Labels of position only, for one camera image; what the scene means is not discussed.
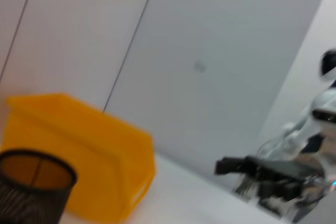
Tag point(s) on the black mesh pen holder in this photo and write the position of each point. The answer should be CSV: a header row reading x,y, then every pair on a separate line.
x,y
31,197

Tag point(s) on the yellow plastic bin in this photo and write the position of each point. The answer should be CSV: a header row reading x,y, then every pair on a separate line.
x,y
78,134

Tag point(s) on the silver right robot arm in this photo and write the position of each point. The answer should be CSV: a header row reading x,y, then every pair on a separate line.
x,y
323,98

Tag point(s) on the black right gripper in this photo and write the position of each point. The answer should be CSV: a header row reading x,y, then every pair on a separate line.
x,y
283,171

